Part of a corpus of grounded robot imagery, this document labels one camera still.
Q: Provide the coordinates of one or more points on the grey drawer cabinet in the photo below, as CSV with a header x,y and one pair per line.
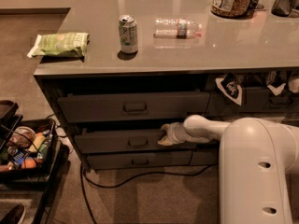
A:
x,y
248,48

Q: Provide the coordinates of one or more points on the dark glass pitcher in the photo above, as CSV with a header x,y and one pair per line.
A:
x,y
284,8

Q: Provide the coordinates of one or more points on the grey drawer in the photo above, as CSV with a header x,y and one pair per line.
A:
x,y
205,155
132,106
139,159
124,141
254,100

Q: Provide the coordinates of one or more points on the green white soda can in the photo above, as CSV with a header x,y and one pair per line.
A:
x,y
128,34

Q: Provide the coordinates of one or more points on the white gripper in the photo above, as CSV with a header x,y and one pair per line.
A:
x,y
177,133

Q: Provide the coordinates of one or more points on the large snack jar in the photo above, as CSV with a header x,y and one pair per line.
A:
x,y
229,8

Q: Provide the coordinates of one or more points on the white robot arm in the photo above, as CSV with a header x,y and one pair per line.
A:
x,y
254,157

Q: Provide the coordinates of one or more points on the green chip bag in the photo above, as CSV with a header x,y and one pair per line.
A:
x,y
67,45

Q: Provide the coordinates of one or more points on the clear plastic water bottle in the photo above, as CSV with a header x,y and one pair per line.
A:
x,y
176,28

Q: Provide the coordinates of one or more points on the black shoe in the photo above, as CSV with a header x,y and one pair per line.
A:
x,y
15,216

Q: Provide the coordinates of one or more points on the black bin with groceries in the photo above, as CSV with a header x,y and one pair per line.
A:
x,y
30,150

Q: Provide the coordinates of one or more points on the black white snack bag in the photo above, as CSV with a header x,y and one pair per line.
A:
x,y
230,87

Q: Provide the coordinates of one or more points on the white snack bag in drawer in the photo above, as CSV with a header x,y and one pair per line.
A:
x,y
276,82

